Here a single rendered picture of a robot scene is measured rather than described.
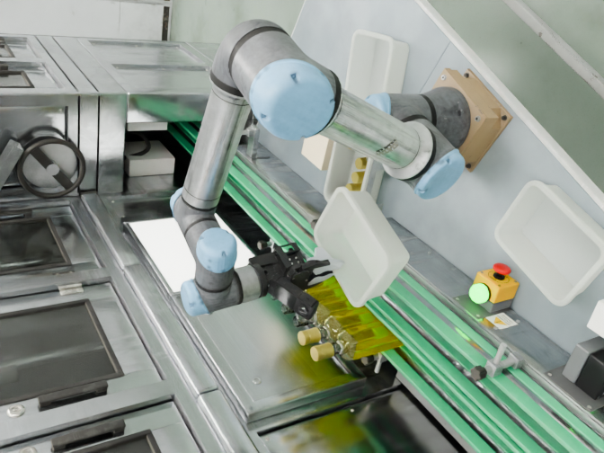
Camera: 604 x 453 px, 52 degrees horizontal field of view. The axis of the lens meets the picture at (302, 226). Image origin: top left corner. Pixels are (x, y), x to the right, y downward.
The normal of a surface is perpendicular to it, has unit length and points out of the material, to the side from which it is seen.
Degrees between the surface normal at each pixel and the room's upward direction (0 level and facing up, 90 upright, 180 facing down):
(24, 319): 90
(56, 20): 90
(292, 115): 81
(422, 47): 0
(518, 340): 90
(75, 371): 90
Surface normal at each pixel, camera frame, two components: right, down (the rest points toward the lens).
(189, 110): 0.51, 0.48
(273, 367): 0.18, -0.87
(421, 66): -0.84, 0.11
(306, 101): 0.34, 0.65
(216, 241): 0.18, -0.70
